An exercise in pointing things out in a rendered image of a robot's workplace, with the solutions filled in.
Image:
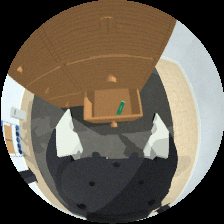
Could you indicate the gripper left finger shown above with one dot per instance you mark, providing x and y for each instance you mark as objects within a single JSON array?
[{"x": 63, "y": 148}]

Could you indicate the brown wooden drawer front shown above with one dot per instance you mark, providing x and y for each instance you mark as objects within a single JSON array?
[
  {"x": 34, "y": 57},
  {"x": 99, "y": 72},
  {"x": 68, "y": 100},
  {"x": 128, "y": 26},
  {"x": 106, "y": 103},
  {"x": 55, "y": 80}
]

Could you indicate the tan wooden chest of drawers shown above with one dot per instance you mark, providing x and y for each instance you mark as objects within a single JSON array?
[{"x": 63, "y": 63}]

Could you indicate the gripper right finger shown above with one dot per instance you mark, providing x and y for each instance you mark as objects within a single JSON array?
[{"x": 161, "y": 148}]

